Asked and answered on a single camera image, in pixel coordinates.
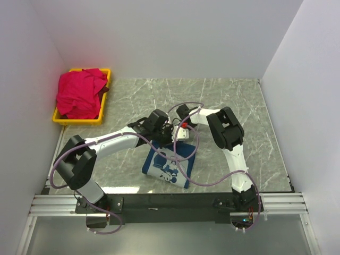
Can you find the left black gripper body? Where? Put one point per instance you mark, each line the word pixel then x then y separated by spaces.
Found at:
pixel 163 136

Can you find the blue t shirt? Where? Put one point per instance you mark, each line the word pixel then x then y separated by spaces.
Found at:
pixel 167 170

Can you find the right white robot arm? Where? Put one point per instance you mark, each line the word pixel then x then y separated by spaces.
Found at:
pixel 228 135

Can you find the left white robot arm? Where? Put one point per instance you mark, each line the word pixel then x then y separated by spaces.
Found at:
pixel 76 162

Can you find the black base beam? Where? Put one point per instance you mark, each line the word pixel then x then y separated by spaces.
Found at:
pixel 180 207

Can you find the pink t shirt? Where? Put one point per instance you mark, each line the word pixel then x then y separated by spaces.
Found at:
pixel 80 94

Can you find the yellow plastic bin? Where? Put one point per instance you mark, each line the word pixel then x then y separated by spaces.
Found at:
pixel 56 115

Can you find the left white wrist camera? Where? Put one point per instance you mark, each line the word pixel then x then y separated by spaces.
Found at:
pixel 179 134

